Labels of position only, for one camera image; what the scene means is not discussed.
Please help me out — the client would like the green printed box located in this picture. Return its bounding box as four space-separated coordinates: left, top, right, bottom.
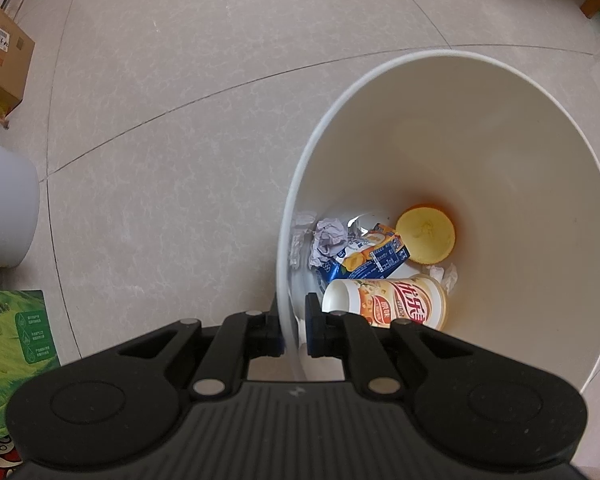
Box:
0 290 59 439

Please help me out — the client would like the white round trash bin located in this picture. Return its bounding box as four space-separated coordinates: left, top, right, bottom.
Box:
276 50 600 389

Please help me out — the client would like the yellow round lid cup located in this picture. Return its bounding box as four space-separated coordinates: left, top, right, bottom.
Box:
394 206 456 266

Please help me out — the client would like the orange yellow milk tea cup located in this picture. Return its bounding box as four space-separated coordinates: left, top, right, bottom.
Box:
322 274 446 330

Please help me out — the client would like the white paper ball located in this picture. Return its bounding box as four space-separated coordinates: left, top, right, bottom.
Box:
309 218 349 269

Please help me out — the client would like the blue milk carton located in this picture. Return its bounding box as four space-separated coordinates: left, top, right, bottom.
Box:
315 223 411 284

